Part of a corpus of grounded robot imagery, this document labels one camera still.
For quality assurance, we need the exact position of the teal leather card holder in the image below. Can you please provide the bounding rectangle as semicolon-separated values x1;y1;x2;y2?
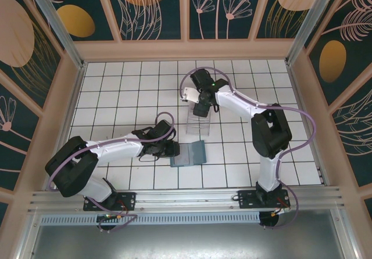
169;139;208;168

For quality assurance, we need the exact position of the clear acrylic card stand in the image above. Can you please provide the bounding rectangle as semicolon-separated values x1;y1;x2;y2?
184;102;211;137

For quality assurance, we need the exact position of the grey metal sheet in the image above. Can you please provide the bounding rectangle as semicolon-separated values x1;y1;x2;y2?
28;223;346;259

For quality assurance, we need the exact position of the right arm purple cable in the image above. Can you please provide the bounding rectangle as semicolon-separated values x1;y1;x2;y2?
180;66;317;231

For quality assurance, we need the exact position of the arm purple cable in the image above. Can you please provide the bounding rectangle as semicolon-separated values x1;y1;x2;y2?
48;112;177;233
180;66;317;231

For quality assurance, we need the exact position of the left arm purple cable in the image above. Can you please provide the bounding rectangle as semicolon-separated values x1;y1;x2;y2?
48;112;177;233

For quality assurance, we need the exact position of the aluminium mounting rail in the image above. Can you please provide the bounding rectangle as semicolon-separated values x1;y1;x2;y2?
27;186;346;213

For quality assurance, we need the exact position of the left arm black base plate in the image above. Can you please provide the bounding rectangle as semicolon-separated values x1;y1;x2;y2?
83;192;137;212

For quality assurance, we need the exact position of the grey slotted cable duct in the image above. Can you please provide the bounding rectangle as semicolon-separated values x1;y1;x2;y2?
40;211;261;225

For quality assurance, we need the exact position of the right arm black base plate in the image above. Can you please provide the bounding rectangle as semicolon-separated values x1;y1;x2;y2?
237;189;291;210

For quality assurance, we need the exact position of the aluminium side rail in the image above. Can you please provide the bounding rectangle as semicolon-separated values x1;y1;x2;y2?
43;63;87;192

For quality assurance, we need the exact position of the aluminium frame post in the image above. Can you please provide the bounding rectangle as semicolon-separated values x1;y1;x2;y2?
285;0;348;66
24;0;88;70

